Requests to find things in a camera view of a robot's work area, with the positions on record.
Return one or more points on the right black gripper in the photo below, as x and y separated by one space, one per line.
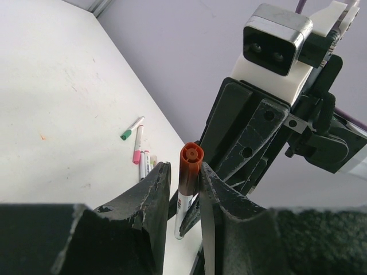
247 128

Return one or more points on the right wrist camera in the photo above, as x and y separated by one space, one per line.
282 47

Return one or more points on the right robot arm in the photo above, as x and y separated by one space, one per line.
352 134

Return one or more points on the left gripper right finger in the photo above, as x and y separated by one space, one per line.
241 237

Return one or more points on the brown cap marker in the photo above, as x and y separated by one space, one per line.
190 160

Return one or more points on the grey barrel marker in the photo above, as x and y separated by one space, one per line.
153 160

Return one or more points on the black cap marker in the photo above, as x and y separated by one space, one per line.
147 162

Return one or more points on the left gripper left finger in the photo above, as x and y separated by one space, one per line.
126 235

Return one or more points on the magenta cap marker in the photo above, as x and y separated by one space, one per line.
142 169

